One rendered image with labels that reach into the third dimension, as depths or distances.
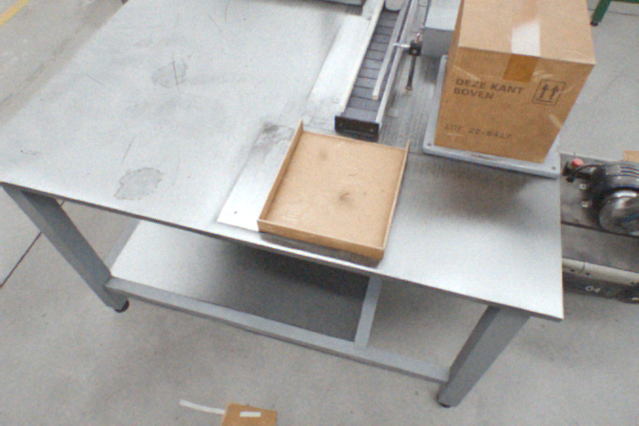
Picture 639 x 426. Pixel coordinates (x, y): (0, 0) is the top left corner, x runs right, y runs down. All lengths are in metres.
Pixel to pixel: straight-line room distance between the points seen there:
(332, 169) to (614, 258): 1.12
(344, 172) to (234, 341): 0.92
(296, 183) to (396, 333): 0.89
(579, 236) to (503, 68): 1.01
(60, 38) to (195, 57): 1.98
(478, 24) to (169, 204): 0.73
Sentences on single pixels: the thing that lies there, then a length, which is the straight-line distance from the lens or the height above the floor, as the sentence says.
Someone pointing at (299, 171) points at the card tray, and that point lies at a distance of 1.07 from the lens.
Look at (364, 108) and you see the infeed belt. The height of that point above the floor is 0.88.
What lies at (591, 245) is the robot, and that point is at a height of 0.24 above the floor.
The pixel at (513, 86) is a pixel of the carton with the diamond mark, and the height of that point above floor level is 1.05.
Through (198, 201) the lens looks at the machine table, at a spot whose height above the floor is 0.83.
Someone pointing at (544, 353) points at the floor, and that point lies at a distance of 1.90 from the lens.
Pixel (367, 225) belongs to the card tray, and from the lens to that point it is 0.98.
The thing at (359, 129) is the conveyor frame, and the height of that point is 0.85.
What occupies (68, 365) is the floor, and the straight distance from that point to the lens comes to 1.95.
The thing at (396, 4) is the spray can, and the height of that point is 0.90.
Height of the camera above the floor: 1.65
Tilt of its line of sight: 52 degrees down
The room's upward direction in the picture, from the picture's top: 2 degrees counter-clockwise
